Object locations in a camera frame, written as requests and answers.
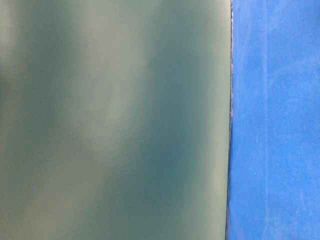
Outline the green blurred panel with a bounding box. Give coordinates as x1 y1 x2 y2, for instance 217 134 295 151
0 0 231 240

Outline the blue table cloth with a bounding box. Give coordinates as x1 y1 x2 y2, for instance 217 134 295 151
226 0 320 240

